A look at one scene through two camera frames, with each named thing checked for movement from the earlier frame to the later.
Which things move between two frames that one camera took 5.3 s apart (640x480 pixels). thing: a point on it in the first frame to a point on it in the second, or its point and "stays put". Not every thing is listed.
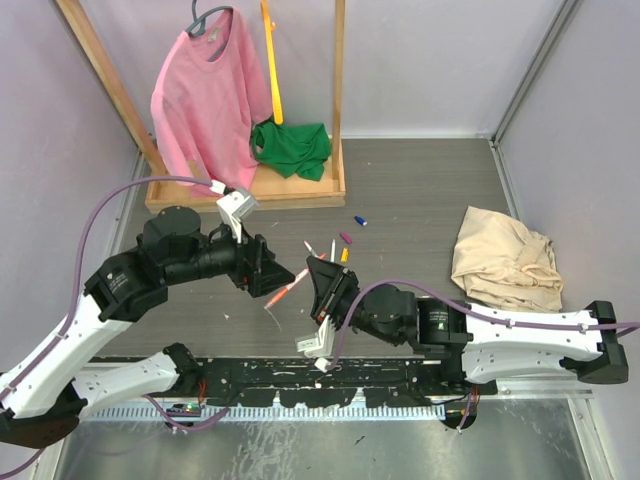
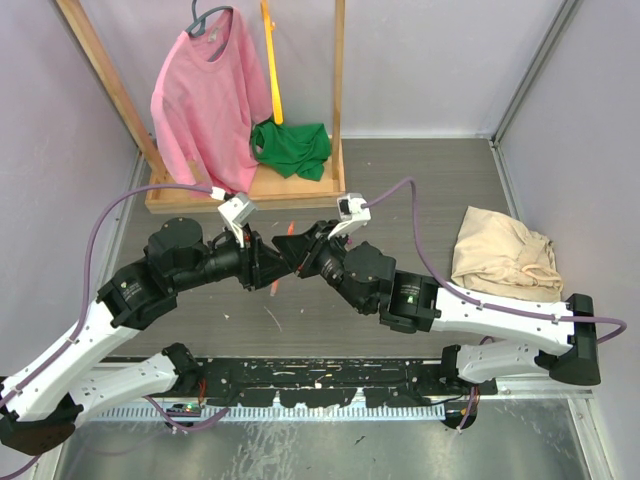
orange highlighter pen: (285, 289) to (291, 228)
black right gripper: (331, 282) to (295, 248)
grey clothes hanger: (198, 28) stays put
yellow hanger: (275, 76) stays put
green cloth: (294, 150) stays put
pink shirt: (210, 93) stays put
